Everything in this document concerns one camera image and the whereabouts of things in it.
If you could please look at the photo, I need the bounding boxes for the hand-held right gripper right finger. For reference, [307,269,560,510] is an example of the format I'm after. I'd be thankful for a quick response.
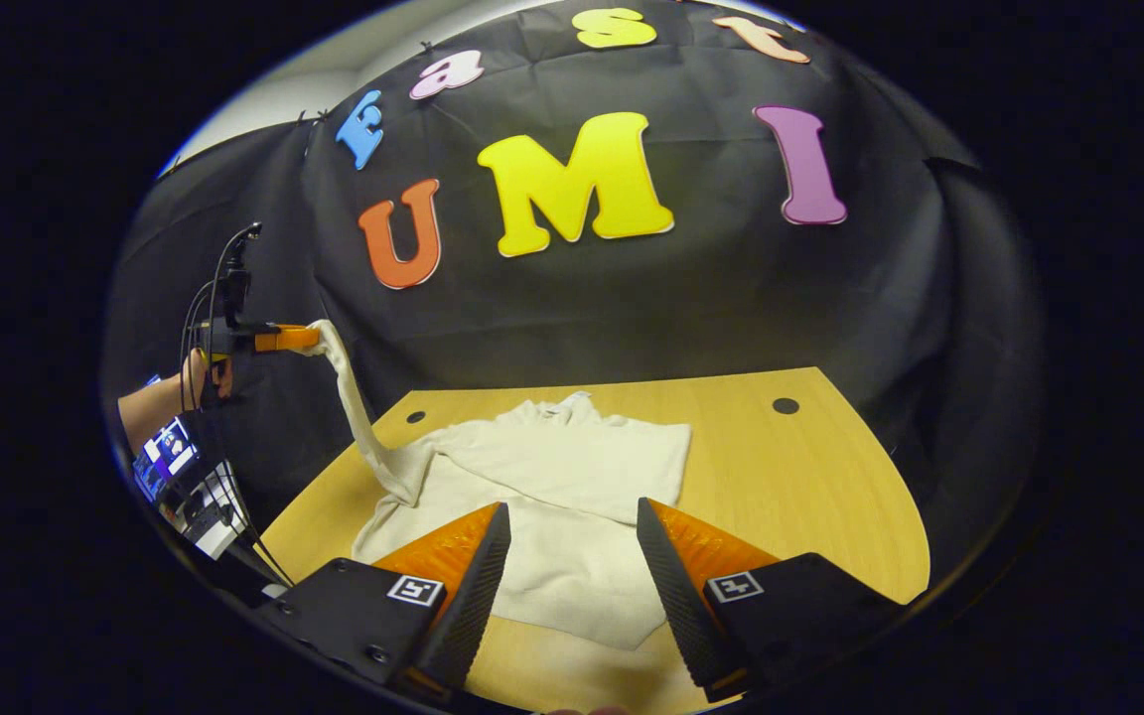
[636,497,909,702]

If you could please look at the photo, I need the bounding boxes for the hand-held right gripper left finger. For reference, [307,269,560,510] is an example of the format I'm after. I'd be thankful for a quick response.
[252,501,513,698]

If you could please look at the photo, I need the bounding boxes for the white sweatshirt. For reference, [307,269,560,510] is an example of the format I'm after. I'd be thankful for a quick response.
[306,320,692,651]

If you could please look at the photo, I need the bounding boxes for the computer monitor screen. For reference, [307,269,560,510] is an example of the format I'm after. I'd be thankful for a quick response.
[133,417,201,502]

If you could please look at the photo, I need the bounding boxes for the black backdrop cloth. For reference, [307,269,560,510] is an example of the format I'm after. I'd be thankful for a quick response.
[105,0,1045,597]

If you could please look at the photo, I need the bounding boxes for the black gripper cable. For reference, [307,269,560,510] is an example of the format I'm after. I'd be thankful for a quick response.
[179,222,297,589]

